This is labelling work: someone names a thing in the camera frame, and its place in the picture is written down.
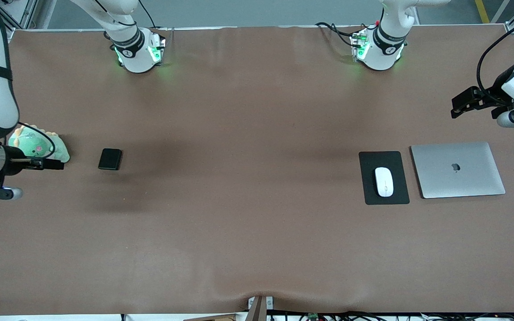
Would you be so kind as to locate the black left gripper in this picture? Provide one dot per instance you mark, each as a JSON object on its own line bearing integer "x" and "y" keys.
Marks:
{"x": 496, "y": 91}

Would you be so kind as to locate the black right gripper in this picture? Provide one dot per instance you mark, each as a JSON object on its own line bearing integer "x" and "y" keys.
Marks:
{"x": 15, "y": 161}

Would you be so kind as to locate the black phone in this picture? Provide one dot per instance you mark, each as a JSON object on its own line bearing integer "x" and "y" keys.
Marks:
{"x": 109, "y": 159}

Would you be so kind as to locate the white computer mouse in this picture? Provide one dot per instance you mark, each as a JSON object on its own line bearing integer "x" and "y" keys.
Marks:
{"x": 384, "y": 182}

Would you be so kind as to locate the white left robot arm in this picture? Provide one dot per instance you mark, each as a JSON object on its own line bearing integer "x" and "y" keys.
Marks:
{"x": 384, "y": 49}

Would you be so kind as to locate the black mouse pad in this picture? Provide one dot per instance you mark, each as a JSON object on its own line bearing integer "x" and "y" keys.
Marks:
{"x": 400, "y": 187}

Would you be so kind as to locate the green dinosaur plush toy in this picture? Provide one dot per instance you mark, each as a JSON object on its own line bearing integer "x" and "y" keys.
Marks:
{"x": 31, "y": 145}

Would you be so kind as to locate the silver closed laptop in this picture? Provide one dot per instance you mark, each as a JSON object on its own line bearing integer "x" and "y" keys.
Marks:
{"x": 458, "y": 171}

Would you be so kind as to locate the brown table cover mat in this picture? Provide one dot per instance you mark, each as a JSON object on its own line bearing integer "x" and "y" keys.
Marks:
{"x": 257, "y": 245}

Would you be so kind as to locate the camera stand bracket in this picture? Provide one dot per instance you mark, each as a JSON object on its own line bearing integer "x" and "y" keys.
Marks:
{"x": 257, "y": 312}

